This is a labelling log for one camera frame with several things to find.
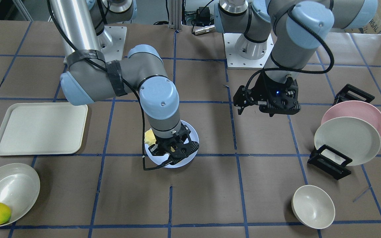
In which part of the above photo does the grey round plate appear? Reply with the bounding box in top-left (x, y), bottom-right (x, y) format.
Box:
top-left (0, 163), bottom-right (40, 226)

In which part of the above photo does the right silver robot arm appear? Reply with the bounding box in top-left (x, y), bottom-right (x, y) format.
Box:
top-left (47, 0), bottom-right (199, 169)

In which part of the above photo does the pink plate in rack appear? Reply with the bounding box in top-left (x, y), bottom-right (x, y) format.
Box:
top-left (320, 100), bottom-right (381, 137)

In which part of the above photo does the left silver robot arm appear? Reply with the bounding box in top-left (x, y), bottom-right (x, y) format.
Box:
top-left (214, 0), bottom-right (378, 116)

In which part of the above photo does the light blue plate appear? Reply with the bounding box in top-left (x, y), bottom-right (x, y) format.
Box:
top-left (143, 120), bottom-right (199, 171)

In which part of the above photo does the cream plate in rack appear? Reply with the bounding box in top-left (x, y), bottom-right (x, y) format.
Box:
top-left (314, 117), bottom-right (381, 166)

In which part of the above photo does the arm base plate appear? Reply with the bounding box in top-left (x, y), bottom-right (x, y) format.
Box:
top-left (223, 33), bottom-right (274, 70)
top-left (63, 26), bottom-right (127, 64)

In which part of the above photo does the cream bowl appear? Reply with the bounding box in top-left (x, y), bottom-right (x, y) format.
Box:
top-left (291, 185), bottom-right (336, 229)

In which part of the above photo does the black dish rack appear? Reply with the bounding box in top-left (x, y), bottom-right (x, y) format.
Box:
top-left (308, 83), bottom-right (375, 180)

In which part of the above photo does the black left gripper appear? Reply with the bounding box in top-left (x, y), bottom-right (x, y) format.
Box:
top-left (233, 70), bottom-right (301, 117)

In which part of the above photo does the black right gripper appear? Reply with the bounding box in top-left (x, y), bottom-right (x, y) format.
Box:
top-left (148, 130), bottom-right (199, 166)

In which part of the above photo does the white rectangular tray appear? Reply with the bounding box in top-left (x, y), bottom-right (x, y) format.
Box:
top-left (0, 102), bottom-right (89, 156)

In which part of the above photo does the aluminium frame post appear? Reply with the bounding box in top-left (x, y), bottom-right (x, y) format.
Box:
top-left (167, 0), bottom-right (183, 32)

